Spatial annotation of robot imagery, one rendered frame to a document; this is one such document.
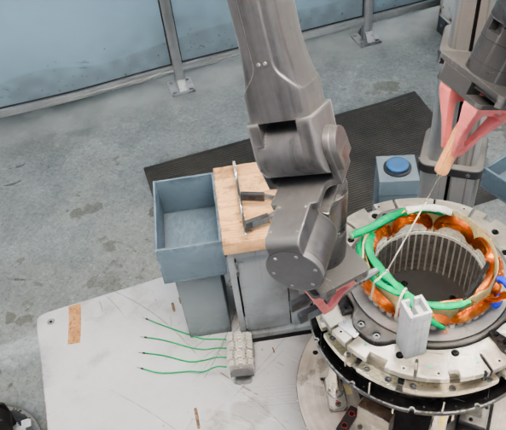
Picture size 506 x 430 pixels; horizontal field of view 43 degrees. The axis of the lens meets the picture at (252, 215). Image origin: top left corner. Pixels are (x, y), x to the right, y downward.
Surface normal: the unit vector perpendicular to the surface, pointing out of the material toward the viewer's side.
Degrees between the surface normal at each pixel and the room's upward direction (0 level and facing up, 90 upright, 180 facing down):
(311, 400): 0
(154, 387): 0
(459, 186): 90
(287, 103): 72
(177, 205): 90
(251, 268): 90
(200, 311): 90
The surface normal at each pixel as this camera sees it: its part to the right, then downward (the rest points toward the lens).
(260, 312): 0.12, 0.70
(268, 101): -0.42, 0.44
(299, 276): -0.32, 0.70
